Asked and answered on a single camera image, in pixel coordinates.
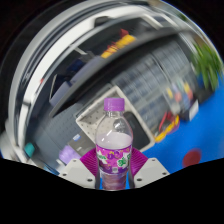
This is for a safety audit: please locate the dark grey upright box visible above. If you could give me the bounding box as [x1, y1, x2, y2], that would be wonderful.
[66, 131, 98, 155]

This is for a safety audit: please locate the purple plastic bag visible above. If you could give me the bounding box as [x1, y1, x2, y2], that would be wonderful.
[59, 144, 83, 165]

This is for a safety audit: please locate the clear bottle with purple cap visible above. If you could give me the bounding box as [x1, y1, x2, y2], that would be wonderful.
[94, 97, 135, 191]

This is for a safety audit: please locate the teal box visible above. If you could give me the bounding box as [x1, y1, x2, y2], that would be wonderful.
[23, 142, 37, 158]

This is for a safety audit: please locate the flat round red coaster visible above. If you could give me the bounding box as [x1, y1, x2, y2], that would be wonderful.
[181, 148, 203, 169]

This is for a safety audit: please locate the yellow multimeter with red leads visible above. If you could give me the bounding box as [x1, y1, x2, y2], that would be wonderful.
[153, 111, 181, 144]

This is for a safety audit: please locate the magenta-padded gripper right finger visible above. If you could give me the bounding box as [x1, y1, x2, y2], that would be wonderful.
[129, 147, 171, 189]

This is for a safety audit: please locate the grey small-parts drawer cabinet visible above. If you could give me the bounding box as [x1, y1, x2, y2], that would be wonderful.
[146, 39, 198, 101]
[111, 58, 176, 135]

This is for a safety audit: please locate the white dotted storage bin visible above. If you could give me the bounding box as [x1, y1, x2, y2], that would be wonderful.
[75, 84, 156, 153]

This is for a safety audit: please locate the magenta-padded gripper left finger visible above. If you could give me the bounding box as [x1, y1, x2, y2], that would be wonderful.
[59, 147, 100, 190]

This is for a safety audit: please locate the dark overhead shelf unit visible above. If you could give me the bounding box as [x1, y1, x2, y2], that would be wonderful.
[6, 6, 209, 146]

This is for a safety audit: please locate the black box with white label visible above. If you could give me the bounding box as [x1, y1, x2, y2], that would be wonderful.
[178, 98, 200, 122]

